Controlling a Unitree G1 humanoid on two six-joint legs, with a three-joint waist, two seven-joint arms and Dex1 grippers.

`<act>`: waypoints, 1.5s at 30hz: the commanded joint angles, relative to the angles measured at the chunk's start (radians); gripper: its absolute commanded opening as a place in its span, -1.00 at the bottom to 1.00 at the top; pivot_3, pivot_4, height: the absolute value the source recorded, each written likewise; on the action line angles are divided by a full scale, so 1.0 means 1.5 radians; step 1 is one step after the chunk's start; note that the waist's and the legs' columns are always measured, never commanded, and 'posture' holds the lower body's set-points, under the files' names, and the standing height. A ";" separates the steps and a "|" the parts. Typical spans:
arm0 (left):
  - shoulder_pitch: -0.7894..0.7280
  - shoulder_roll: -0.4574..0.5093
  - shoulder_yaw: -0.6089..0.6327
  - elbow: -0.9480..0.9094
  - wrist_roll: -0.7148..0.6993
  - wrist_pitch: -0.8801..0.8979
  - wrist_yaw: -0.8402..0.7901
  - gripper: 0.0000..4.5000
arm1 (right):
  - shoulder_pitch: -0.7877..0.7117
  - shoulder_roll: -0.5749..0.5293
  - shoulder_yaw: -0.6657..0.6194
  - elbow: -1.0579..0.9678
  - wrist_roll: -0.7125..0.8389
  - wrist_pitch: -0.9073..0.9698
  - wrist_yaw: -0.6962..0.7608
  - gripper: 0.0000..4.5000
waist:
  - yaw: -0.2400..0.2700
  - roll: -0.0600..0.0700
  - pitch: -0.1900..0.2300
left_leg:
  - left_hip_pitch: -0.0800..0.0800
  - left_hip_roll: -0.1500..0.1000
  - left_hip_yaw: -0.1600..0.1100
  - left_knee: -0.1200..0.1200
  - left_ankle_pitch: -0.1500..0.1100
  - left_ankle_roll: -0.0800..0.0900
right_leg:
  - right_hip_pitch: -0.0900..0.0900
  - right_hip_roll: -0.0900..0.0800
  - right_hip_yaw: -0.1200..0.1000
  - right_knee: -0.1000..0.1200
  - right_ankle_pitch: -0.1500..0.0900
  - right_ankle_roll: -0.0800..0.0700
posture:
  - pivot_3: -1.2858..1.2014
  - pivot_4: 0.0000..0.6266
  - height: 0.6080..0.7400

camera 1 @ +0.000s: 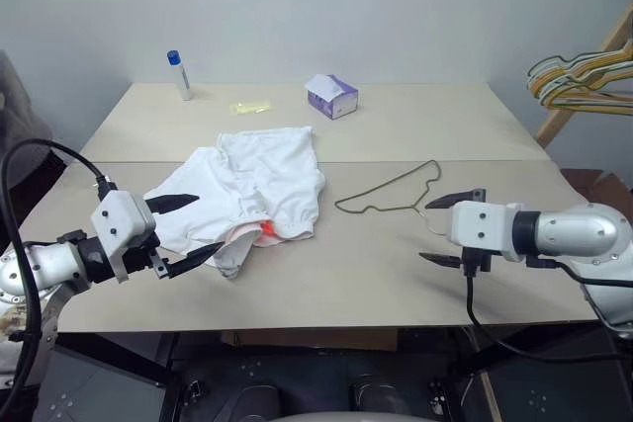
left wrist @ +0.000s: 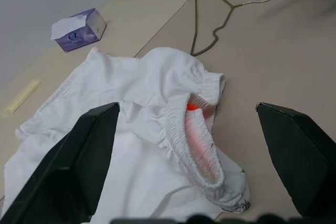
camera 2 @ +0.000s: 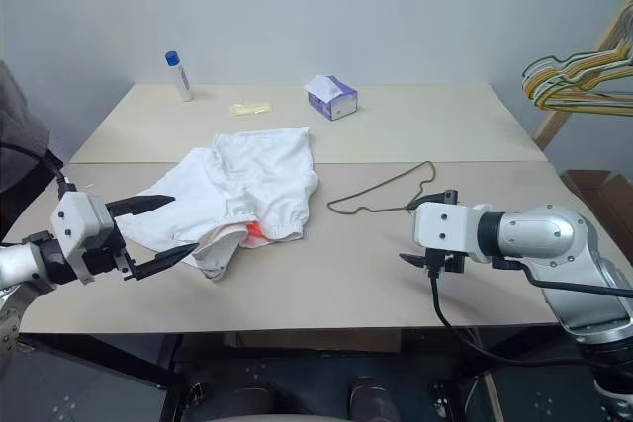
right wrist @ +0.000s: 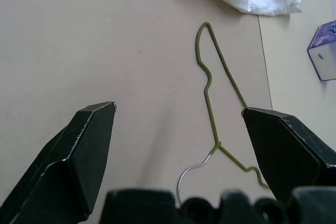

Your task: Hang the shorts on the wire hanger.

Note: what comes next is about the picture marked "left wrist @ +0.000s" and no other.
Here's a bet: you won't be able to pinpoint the purple tissue box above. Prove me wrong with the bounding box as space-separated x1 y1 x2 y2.
50 8 107 52

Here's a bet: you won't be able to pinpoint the olive green wire hanger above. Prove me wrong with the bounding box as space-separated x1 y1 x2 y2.
191 0 278 57

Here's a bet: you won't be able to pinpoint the cream plastic packet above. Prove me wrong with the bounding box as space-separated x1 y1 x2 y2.
0 78 43 119

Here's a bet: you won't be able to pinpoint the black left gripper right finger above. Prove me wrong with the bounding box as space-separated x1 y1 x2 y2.
255 101 336 219

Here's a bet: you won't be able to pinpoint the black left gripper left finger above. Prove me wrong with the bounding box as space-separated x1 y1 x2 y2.
0 102 121 224

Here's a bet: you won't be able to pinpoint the white shorts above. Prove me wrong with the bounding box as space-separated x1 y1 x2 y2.
4 46 252 224

